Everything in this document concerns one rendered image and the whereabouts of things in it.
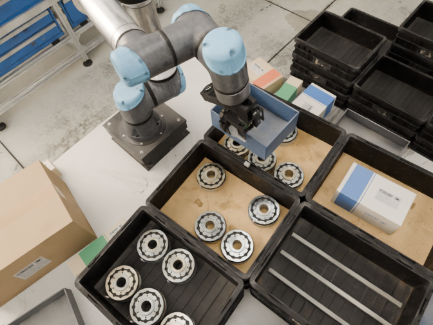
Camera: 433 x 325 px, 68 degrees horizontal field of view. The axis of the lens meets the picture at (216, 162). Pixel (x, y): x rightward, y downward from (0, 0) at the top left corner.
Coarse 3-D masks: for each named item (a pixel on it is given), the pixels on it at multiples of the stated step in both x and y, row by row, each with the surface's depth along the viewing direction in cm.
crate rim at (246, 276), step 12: (228, 156) 108; (252, 168) 105; (168, 180) 106; (264, 180) 103; (156, 192) 104; (288, 192) 100; (288, 216) 97; (180, 228) 98; (276, 228) 95; (192, 240) 96; (264, 252) 92; (228, 264) 93; (252, 264) 91; (240, 276) 90
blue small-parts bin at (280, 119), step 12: (252, 84) 95; (252, 96) 99; (264, 96) 95; (216, 108) 94; (264, 108) 99; (276, 108) 95; (288, 108) 91; (216, 120) 93; (264, 120) 97; (276, 120) 96; (288, 120) 95; (240, 132) 88; (252, 132) 95; (264, 132) 94; (276, 132) 94; (288, 132) 92; (252, 144) 89; (264, 144) 85; (276, 144) 90; (264, 156) 88
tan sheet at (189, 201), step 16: (208, 160) 120; (192, 176) 117; (176, 192) 115; (192, 192) 114; (208, 192) 114; (224, 192) 113; (240, 192) 112; (256, 192) 112; (176, 208) 112; (192, 208) 111; (208, 208) 111; (224, 208) 110; (240, 208) 110; (192, 224) 108; (240, 224) 107; (256, 240) 104; (256, 256) 102
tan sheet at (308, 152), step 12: (300, 132) 122; (300, 144) 120; (312, 144) 119; (324, 144) 119; (276, 156) 118; (288, 156) 118; (300, 156) 117; (312, 156) 117; (324, 156) 116; (312, 168) 114
